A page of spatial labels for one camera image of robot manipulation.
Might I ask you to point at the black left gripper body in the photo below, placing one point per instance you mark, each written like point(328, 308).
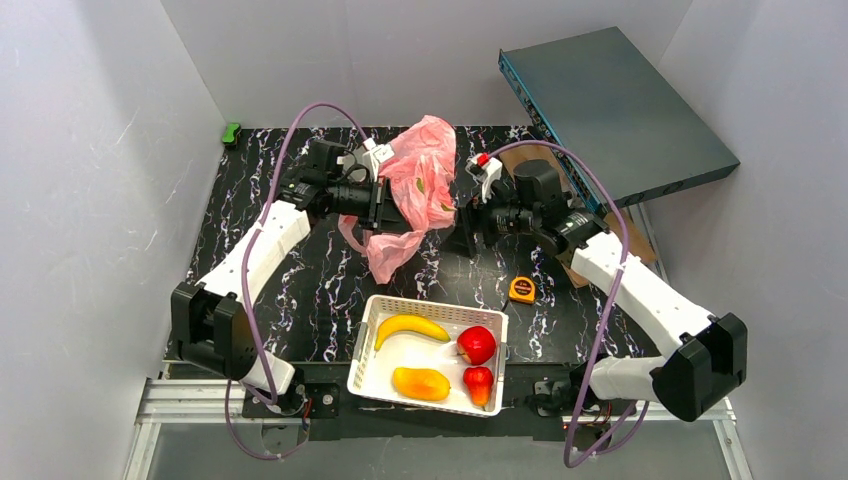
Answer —
point(386, 206)

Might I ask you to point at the red fake apple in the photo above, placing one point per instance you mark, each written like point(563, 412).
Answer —
point(476, 345)

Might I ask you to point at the brown wooden board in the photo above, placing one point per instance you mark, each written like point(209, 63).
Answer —
point(636, 245)

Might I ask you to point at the aluminium frame rail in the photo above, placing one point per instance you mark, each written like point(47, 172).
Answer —
point(203, 429)

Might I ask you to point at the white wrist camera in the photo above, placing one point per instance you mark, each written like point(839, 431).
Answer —
point(486, 169)
point(374, 156)

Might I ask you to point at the orange tape measure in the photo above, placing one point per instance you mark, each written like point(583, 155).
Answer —
point(522, 290)

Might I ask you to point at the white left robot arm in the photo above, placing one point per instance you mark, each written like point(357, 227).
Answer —
point(212, 321)

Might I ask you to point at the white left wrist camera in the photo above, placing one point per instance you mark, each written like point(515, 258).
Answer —
point(374, 156)

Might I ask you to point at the red fake pear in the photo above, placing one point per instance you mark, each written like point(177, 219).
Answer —
point(479, 382)

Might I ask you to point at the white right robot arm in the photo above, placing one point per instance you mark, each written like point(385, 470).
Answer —
point(702, 357)

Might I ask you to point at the white perforated plastic basket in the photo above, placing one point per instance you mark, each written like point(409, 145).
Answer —
point(371, 371)

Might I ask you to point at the pink plastic bag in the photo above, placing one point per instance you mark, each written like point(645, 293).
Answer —
point(420, 173)

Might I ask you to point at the dark teal flat box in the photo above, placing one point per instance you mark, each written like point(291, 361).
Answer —
point(596, 95)

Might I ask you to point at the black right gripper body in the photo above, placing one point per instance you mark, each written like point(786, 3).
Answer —
point(471, 223)

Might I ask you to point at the orange yellow fake mango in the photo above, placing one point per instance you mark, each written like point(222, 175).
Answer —
point(421, 384)

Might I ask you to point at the yellow fake banana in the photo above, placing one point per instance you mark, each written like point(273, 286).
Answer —
point(409, 323)

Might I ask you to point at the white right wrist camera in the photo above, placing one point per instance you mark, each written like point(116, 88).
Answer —
point(486, 169)

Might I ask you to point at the green black small object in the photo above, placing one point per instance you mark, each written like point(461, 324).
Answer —
point(231, 136)

